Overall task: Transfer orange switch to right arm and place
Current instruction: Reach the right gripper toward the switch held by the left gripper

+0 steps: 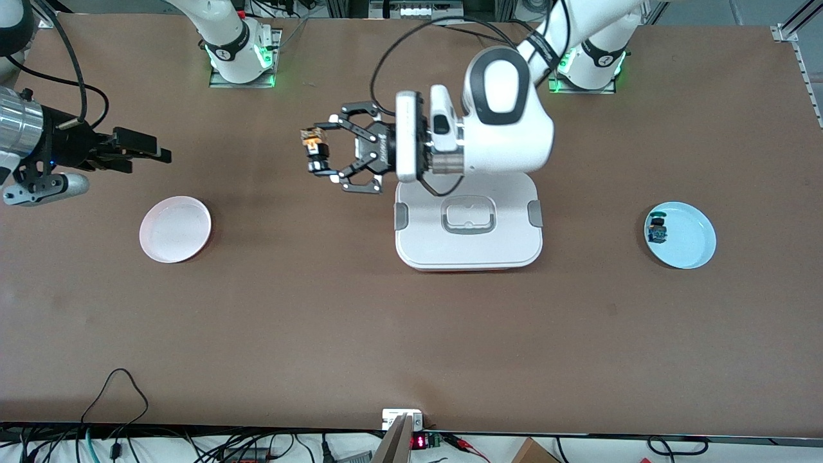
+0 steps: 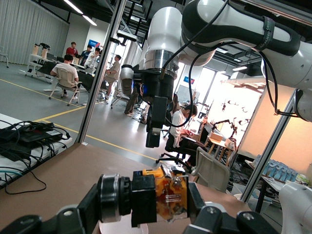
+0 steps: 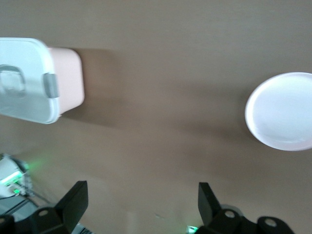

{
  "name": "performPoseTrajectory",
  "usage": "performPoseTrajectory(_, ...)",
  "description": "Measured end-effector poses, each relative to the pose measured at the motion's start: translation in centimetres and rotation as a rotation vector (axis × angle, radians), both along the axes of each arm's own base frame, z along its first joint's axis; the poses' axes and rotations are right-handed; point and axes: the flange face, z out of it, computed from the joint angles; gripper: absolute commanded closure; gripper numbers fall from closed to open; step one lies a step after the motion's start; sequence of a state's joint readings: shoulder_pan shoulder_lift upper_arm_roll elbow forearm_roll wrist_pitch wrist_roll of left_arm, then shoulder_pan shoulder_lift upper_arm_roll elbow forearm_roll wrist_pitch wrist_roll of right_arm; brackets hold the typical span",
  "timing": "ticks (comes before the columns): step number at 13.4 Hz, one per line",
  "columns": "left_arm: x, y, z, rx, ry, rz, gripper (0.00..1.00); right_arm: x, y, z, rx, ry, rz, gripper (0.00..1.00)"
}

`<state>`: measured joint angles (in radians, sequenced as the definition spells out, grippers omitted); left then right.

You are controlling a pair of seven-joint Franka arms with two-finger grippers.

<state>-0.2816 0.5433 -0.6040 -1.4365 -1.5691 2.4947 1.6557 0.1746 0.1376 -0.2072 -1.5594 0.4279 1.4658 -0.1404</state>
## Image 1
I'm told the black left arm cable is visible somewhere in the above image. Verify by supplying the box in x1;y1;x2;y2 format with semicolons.
370;14;547;197

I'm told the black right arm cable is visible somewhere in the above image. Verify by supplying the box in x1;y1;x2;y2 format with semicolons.
5;0;110;129

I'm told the white metal bracket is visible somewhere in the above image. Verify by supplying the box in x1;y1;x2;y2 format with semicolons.
382;409;424;431

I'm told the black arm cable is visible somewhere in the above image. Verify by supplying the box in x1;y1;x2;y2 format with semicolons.
5;0;110;129
370;14;547;197

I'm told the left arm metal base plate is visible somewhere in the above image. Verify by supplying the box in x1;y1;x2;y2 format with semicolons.
547;61;619;95

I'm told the black looped cable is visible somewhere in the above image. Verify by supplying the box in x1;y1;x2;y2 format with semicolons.
80;368;150;430

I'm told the white round plate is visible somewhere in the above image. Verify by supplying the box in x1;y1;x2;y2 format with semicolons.
140;196;212;264

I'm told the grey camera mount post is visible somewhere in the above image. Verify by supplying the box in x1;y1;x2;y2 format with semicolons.
372;415;413;463

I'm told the brown cardboard box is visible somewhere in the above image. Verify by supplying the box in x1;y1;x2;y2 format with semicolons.
511;437;561;463

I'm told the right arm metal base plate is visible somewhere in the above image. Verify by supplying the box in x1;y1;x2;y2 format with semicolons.
208;26;282;89

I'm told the white lidded food container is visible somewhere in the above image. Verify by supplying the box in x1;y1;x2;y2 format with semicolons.
393;172;544;272

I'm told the white power strip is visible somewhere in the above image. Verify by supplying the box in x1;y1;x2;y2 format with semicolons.
369;0;465;20

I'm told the green push button switch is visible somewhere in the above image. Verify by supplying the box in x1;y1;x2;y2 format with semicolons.
647;212;670;246

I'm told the aluminium frame profile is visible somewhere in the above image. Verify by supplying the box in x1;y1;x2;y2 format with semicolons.
770;0;823;129

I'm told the light blue round plate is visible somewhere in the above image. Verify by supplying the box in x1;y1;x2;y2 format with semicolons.
644;201;717;269

